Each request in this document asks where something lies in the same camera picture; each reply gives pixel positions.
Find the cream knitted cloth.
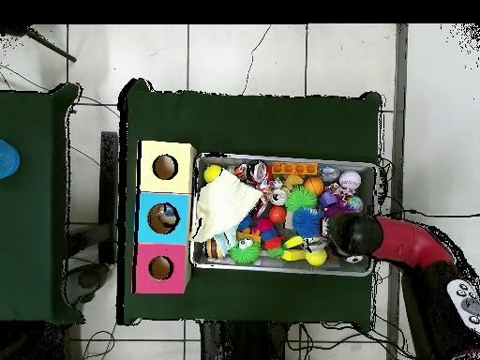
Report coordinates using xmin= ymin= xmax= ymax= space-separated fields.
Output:
xmin=189 ymin=171 xmax=264 ymax=244

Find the wooden box with three holes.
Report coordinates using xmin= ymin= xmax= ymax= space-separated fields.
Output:
xmin=132 ymin=140 xmax=198 ymax=295

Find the silver mesh bin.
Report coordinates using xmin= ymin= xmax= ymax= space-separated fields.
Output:
xmin=188 ymin=152 xmax=380 ymax=278

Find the crushed black can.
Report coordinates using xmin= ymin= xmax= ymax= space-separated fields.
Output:
xmin=246 ymin=159 xmax=269 ymax=186

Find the yellow smooth ball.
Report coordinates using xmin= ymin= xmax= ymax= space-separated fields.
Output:
xmin=202 ymin=163 xmax=223 ymax=184

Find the green spiky toy with eyes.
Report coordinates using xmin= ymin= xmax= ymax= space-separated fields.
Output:
xmin=227 ymin=237 xmax=263 ymax=266

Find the wooden yo-yo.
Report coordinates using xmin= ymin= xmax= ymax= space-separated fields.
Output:
xmin=204 ymin=237 xmax=222 ymax=260

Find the small green spiky ball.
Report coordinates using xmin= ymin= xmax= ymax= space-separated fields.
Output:
xmin=284 ymin=185 xmax=319 ymax=214

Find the orange toy building brick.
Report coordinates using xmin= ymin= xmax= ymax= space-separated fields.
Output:
xmin=271 ymin=161 xmax=320 ymax=176

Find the large blue spiky ball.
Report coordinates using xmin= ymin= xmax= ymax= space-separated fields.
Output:
xmin=291 ymin=207 xmax=324 ymax=240

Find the small orange basketball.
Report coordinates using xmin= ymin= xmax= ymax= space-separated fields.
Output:
xmin=303 ymin=176 xmax=326 ymax=197

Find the dark green table cloth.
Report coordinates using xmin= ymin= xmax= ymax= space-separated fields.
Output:
xmin=117 ymin=78 xmax=383 ymax=326

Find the white baseball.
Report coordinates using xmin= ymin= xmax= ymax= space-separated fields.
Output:
xmin=338 ymin=170 xmax=363 ymax=191

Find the small globe ball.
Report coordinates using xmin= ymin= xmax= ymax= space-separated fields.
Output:
xmin=347 ymin=195 xmax=366 ymax=214

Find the black stand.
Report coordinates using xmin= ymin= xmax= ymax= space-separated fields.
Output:
xmin=98 ymin=130 xmax=119 ymax=265

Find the green covered side table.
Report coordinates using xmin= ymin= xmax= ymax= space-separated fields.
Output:
xmin=0 ymin=82 xmax=85 ymax=325

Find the blue roll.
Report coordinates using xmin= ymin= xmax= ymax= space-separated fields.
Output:
xmin=0 ymin=139 xmax=21 ymax=180

